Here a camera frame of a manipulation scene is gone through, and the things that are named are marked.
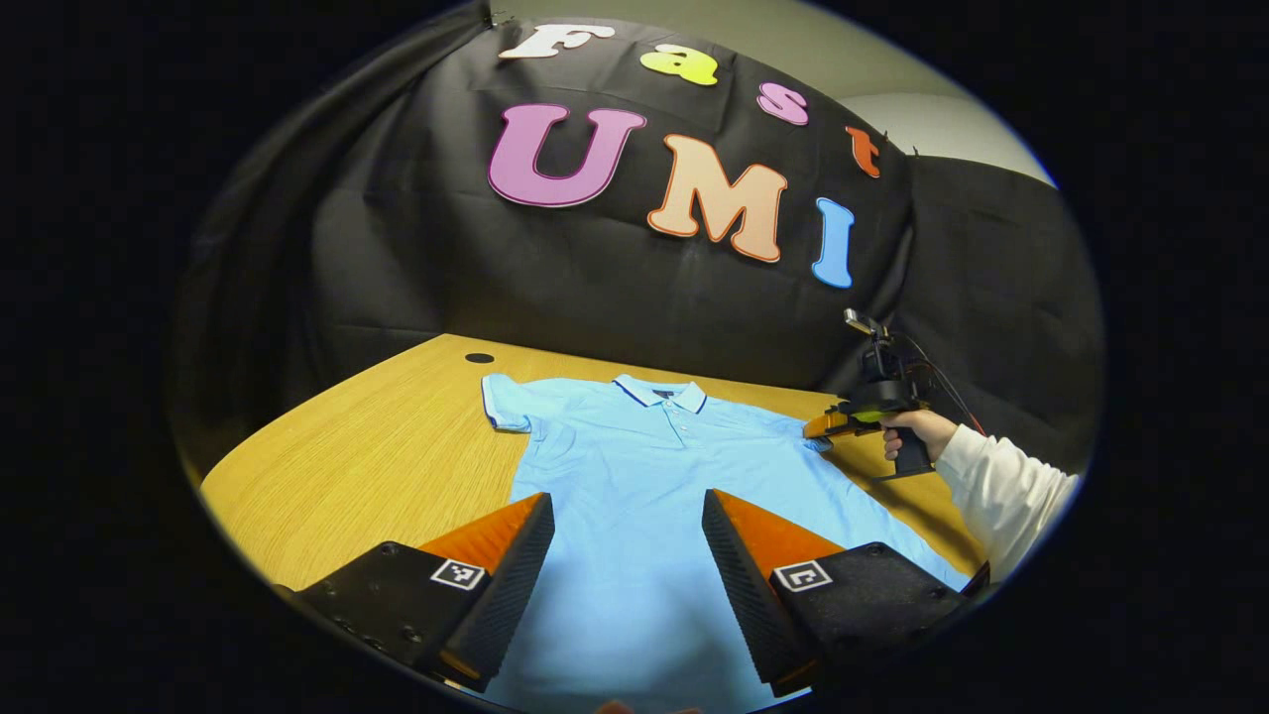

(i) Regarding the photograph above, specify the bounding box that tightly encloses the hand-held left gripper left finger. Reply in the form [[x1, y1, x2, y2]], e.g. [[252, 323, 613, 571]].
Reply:
[[273, 491, 557, 694]]

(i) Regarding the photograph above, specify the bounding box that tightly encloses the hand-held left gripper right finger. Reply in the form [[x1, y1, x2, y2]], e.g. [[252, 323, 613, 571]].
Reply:
[[701, 487, 992, 699]]

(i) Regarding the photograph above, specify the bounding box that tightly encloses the light blue T-shirt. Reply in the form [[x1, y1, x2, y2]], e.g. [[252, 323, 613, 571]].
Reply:
[[481, 373, 973, 714]]

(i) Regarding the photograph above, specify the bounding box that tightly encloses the black backdrop cloth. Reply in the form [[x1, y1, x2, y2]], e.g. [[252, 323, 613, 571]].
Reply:
[[169, 0, 1106, 487]]

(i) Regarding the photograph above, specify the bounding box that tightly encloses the thin gripper cable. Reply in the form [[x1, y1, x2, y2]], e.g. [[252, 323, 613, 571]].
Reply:
[[895, 331, 989, 438]]

